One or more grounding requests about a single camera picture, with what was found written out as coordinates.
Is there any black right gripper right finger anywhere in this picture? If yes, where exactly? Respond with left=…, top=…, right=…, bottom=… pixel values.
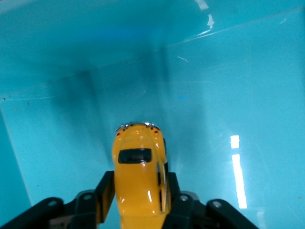
left=164, top=171, right=215, bottom=229

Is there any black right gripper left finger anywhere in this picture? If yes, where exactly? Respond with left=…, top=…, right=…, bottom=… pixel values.
left=64, top=170, right=116, bottom=229

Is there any yellow beetle toy car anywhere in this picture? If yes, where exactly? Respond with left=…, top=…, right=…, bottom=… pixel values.
left=112, top=121, right=173, bottom=229

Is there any turquoise plastic bin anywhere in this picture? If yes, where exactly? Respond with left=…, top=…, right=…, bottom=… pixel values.
left=0, top=0, right=305, bottom=229

